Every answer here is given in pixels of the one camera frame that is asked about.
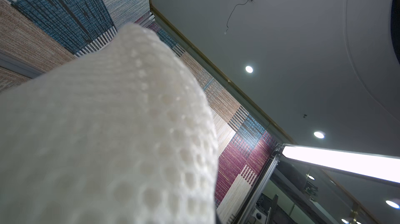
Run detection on white mesh laundry bag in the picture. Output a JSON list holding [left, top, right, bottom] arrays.
[[1, 23, 218, 224]]

